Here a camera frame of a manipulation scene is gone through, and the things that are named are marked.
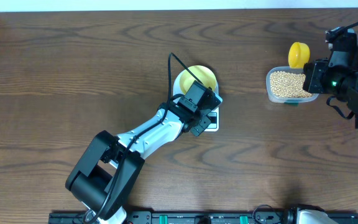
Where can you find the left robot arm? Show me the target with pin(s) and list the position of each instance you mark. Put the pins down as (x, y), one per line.
(105, 174)

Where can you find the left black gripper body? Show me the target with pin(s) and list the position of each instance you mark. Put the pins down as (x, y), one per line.
(202, 125)

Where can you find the yellow measuring scoop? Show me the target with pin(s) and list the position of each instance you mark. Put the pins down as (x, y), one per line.
(299, 55)

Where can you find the white digital kitchen scale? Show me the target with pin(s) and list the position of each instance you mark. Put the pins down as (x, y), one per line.
(214, 115)

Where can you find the pale yellow plastic bowl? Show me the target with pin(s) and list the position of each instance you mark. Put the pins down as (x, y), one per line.
(204, 74)

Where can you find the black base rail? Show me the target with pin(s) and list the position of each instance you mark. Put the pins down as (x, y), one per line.
(262, 214)

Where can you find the pile of soybeans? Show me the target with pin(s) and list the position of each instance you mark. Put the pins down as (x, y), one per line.
(288, 85)

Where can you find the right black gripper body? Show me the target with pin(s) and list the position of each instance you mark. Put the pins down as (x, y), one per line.
(319, 78)

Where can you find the clear plastic container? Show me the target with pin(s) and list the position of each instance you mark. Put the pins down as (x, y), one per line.
(276, 99)

